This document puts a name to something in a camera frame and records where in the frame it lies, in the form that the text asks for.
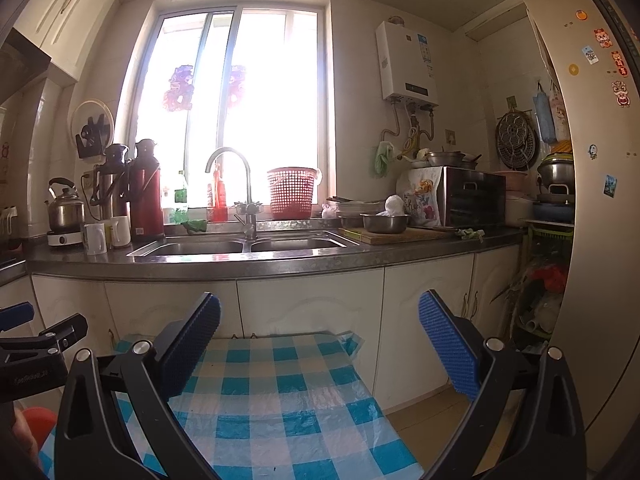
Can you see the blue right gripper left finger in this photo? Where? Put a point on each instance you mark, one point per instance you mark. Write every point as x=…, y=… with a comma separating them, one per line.
x=180, y=345

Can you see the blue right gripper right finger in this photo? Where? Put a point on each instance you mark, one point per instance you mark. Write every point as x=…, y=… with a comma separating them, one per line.
x=454, y=341

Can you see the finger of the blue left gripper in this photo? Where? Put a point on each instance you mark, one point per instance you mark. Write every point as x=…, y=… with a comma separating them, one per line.
x=16, y=315

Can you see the red plastic trash bucket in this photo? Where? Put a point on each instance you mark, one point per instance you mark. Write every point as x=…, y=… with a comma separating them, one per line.
x=40, y=422

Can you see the white induction hotplate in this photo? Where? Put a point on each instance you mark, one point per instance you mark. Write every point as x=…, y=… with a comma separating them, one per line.
x=55, y=239

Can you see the stainless steel kettle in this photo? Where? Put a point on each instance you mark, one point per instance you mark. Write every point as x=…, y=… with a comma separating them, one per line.
x=66, y=210

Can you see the blue white checkered tablecloth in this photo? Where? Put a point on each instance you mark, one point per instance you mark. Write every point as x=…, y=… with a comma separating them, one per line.
x=289, y=407

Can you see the stainless steel double sink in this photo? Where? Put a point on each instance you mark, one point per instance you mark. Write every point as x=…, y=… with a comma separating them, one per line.
x=212, y=245

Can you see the wooden cutting board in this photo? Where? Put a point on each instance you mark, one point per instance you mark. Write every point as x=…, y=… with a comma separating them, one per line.
x=410, y=235

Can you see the white mug right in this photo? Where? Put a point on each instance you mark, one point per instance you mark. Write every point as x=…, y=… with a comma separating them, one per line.
x=120, y=231

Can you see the steel bowl on counter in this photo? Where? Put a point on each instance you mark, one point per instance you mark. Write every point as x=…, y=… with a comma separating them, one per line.
x=385, y=223

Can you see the red detergent bottle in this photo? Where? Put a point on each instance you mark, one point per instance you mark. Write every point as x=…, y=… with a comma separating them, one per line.
x=217, y=209

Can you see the black microwave oven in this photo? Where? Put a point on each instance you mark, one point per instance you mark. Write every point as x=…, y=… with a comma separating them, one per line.
x=448, y=197

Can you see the steel thermos flask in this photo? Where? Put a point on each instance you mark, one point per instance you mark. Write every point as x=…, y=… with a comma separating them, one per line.
x=110, y=183

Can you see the chrome sink faucet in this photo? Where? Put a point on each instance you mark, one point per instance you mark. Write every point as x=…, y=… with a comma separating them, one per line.
x=245, y=208

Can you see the red thermos flask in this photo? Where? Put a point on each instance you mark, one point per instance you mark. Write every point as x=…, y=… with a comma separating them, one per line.
x=146, y=215

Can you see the red plastic basket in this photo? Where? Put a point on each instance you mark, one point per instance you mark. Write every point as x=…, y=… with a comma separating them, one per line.
x=292, y=192

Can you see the range hood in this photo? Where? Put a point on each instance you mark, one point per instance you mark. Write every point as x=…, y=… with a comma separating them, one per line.
x=21, y=61

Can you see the white water heater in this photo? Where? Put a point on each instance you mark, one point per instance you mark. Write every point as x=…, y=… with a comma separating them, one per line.
x=406, y=65

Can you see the beige refrigerator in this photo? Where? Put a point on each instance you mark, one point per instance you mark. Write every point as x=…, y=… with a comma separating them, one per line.
x=594, y=54

